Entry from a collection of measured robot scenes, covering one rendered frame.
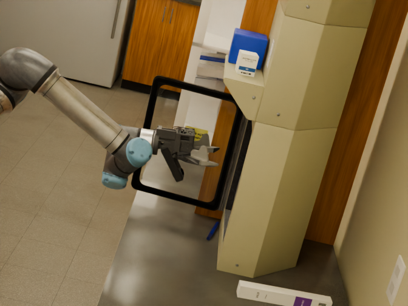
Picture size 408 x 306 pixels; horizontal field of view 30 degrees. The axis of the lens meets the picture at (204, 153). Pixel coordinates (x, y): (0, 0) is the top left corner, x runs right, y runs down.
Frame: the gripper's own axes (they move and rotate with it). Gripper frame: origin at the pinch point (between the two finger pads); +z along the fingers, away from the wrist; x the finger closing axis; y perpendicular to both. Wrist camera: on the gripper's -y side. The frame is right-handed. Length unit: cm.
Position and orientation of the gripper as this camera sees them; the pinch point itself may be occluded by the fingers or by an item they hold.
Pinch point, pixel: (219, 158)
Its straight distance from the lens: 228.9
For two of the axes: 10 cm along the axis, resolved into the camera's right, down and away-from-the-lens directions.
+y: 1.4, -9.3, -3.3
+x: 0.4, -3.2, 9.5
